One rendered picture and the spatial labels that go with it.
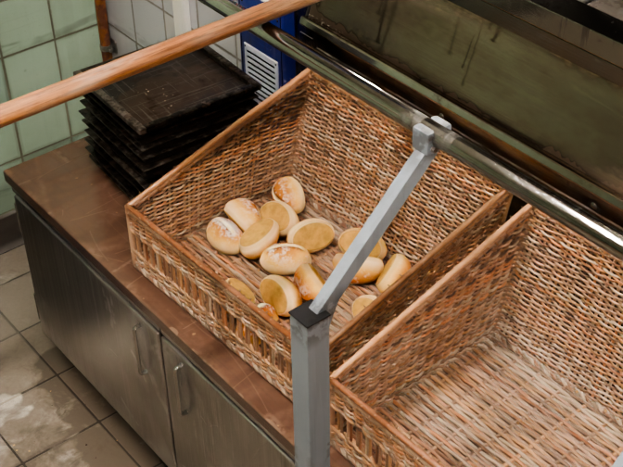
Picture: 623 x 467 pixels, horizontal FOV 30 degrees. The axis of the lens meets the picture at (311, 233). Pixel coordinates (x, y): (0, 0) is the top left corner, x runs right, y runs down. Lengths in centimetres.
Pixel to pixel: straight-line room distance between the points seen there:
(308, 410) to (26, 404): 130
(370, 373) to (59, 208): 87
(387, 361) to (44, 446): 111
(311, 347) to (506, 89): 63
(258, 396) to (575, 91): 74
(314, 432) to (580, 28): 74
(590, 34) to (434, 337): 56
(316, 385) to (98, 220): 89
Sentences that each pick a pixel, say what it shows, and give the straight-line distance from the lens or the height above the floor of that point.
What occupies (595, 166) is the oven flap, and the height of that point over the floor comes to 96.
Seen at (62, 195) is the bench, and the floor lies 58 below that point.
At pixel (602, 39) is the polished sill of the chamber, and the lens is 184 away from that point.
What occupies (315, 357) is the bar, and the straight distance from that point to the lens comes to 165.
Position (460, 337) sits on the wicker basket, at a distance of 206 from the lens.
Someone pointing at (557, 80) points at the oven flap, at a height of 106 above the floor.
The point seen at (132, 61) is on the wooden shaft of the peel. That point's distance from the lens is 171.
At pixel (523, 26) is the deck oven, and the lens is 195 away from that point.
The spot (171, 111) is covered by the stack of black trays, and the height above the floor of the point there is 80.
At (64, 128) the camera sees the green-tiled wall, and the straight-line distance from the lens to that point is 330.
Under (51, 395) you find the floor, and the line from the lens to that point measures 291.
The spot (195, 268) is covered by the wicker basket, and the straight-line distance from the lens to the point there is 207.
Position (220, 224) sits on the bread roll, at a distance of 229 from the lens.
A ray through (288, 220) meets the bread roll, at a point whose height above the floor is 64.
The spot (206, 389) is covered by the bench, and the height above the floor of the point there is 49.
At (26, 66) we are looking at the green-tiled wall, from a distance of 316.
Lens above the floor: 204
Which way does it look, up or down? 38 degrees down
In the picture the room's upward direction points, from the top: 1 degrees counter-clockwise
